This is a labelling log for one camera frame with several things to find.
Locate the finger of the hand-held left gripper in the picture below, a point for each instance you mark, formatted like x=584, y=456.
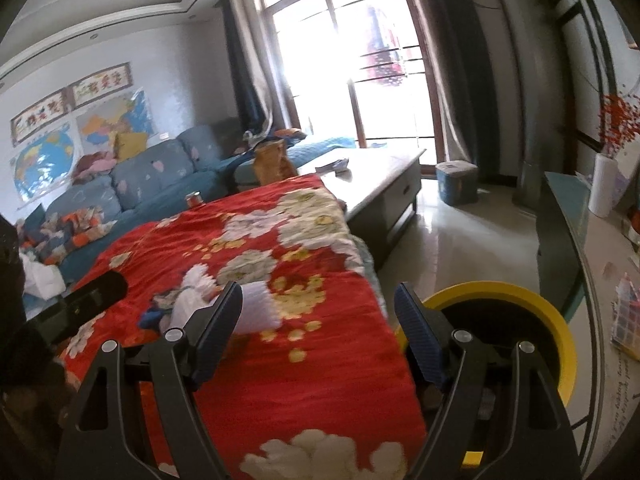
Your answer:
x=95, y=292

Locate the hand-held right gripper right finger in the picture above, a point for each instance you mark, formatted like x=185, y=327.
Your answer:
x=417, y=335

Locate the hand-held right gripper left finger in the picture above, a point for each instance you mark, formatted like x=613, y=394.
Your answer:
x=220, y=330

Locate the white paper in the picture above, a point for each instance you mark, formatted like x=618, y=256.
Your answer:
x=257, y=305

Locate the yellow bin with black bag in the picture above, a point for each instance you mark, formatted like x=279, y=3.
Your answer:
x=500, y=287

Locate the white plastic bag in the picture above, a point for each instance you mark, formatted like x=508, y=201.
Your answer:
x=42, y=275

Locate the orange and blue clothes pile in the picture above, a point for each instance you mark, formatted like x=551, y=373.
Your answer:
x=70, y=230

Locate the red floral blanket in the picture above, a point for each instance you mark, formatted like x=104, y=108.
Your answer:
x=310, y=385

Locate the world map poster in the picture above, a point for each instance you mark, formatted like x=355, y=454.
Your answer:
x=42, y=162

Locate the pink clothes pile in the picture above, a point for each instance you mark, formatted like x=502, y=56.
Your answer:
x=95, y=166

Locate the blue floral sofa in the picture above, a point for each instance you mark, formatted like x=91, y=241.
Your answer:
x=150, y=175

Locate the drink can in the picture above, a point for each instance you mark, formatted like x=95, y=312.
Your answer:
x=194, y=201

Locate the yellow pillow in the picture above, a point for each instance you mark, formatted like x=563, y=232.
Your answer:
x=131, y=146

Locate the blue storage stool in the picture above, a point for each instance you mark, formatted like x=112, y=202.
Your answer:
x=457, y=185

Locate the small framed scroll picture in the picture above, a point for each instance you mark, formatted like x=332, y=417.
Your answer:
x=40, y=110

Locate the grey coffee table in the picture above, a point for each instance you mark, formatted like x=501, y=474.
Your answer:
x=380, y=170

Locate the brown paper bag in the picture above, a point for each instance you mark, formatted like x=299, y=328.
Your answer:
x=272, y=165

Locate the country map poster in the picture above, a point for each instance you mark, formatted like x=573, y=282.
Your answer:
x=117, y=115

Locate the papers on coffee table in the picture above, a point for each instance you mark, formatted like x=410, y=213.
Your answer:
x=332, y=165

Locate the grey side cabinet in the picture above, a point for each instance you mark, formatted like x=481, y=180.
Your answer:
x=575, y=220

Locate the long framed scroll picture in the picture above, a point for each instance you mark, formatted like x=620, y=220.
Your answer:
x=100, y=84

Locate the colourful compartment box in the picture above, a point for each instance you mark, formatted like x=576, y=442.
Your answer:
x=627, y=315

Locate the white paper towel roll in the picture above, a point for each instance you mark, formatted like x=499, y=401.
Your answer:
x=606, y=185

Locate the dark blue curtain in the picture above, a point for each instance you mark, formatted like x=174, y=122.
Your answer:
x=245, y=70

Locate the white standing air conditioner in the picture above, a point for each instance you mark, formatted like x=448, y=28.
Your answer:
x=515, y=85

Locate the brown framed glass door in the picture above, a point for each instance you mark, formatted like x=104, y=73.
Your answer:
x=425, y=60

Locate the grey brown curtain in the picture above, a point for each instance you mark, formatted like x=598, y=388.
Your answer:
x=450, y=60

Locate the red flower decoration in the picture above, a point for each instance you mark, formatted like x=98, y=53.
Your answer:
x=620, y=120

